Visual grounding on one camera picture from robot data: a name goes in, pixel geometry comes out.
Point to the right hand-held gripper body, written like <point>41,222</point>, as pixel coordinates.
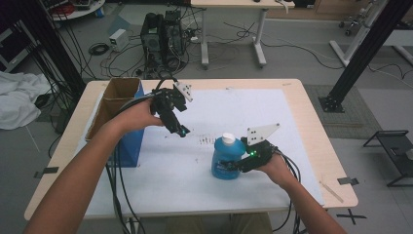
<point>259,152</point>

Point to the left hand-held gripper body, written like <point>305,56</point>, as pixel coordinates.
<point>165,99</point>

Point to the blue bottle with white cap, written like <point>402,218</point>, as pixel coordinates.
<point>225,156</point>

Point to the blue cardboard box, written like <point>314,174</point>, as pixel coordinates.
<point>130,143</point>

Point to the person's right hand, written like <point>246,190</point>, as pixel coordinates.
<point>277,169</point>

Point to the person's left hand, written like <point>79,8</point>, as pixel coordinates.
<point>142,115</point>

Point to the white table mat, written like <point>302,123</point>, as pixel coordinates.
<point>181,182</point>

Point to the black computer tower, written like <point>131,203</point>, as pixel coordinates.
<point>160,39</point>

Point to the person's khaki trousers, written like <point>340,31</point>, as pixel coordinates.
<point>250,224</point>

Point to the small white device box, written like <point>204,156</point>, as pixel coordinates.
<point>119,39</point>

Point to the thin wooden stick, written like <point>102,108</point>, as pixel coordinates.
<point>331,191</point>

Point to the black tape piece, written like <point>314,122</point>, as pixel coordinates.
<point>47,172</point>
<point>347,181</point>

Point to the grey floor mat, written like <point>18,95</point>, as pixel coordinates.
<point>363,120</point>

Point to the white-legged desk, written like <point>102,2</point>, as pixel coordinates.
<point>233,4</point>

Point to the round white table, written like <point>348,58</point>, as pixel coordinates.
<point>81,9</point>

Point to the black metal stand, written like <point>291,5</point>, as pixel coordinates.
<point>397,152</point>

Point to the white cloth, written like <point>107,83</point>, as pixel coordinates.
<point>19,100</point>

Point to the white metal stand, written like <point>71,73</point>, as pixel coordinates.
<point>357,35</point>

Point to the dark grey shelf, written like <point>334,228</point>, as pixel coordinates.
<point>13,48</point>

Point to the black curtain post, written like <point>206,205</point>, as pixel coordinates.
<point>61,48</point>

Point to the black aluminium post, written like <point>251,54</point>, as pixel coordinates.
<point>367,52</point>

